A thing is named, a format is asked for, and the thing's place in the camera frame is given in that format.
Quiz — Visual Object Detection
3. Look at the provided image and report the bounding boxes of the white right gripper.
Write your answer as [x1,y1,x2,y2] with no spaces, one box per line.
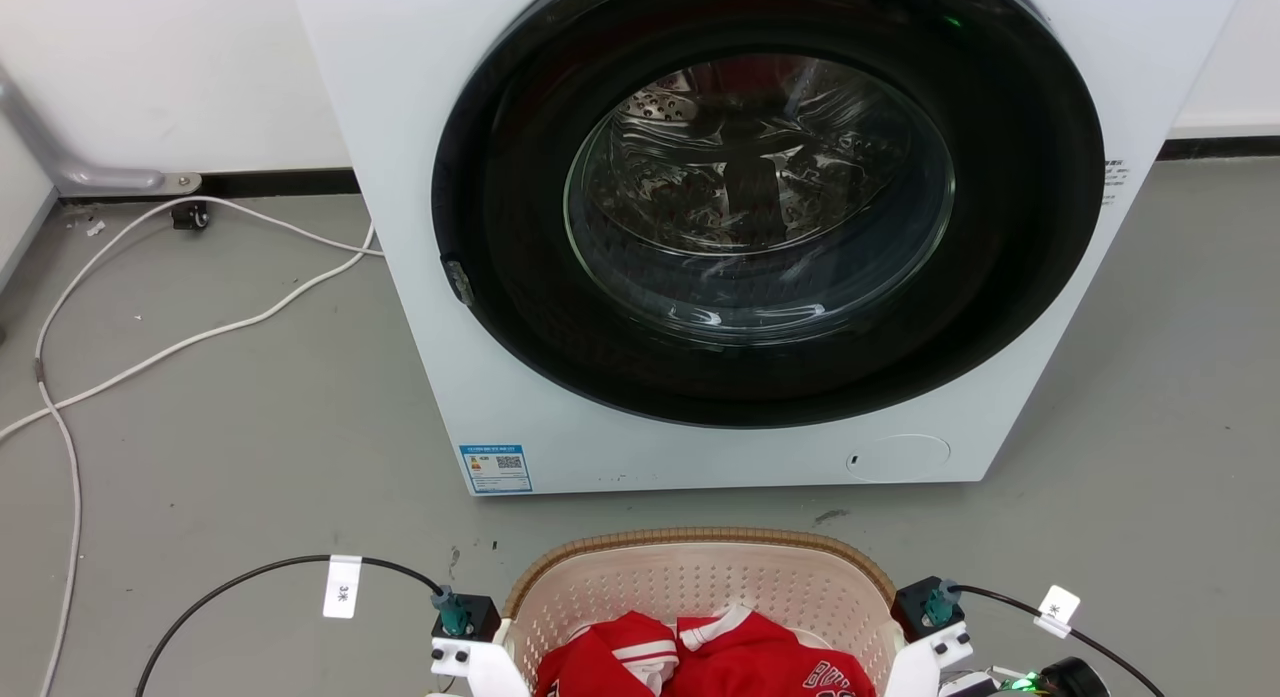
[884,623,974,697]

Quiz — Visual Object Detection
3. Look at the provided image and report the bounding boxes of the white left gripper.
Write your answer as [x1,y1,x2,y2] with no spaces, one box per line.
[430,637,532,697]

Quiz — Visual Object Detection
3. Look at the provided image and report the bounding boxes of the beige perforated laundry basket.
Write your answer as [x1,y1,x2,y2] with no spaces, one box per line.
[494,527,909,697]

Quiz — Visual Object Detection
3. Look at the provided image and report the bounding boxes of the red garment white stripes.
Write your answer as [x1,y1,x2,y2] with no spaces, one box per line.
[535,611,681,697]

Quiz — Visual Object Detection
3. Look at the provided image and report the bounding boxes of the red printed jersey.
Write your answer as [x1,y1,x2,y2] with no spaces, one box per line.
[664,604,878,697]

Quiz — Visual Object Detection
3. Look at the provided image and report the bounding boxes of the blue energy label sticker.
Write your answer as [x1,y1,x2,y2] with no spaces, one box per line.
[459,444,534,495]

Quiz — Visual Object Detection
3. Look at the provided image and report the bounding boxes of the white front-load washing machine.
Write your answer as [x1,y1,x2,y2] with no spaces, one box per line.
[290,0,1249,497]

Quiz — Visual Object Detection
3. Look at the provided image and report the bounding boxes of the black round washer door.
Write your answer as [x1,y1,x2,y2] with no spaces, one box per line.
[431,0,1106,429]

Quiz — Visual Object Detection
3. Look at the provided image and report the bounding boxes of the grey metal floor pipe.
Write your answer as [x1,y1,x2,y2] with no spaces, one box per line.
[0,65,203,198]

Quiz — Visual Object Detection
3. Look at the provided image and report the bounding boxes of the white cable tag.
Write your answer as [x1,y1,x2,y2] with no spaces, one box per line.
[1034,584,1082,640]

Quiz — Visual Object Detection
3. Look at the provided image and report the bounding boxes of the white cable tag numbered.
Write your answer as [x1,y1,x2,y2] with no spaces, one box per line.
[322,555,363,620]

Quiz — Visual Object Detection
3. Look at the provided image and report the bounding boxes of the black right camera cable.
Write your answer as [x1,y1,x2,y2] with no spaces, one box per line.
[944,583,1167,697]

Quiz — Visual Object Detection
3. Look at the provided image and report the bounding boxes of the black camera cable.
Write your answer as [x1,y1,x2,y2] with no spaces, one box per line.
[944,583,1167,697]
[134,554,448,697]

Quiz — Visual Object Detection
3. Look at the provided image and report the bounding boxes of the black left camera cable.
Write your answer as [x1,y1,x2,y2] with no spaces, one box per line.
[134,554,448,697]

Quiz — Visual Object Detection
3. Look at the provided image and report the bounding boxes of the long white floor cable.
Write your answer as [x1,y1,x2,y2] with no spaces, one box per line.
[33,195,385,697]

